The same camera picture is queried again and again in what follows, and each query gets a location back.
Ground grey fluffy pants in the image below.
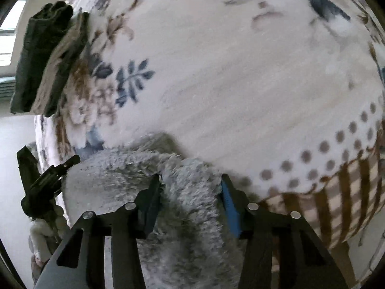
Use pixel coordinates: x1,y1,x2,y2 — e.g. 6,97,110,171
63,133,244,288

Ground dark green folded garment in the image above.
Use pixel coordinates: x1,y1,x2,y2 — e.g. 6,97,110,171
10,1,73,113

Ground floral bed blanket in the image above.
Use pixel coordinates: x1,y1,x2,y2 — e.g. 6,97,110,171
35,0,384,247

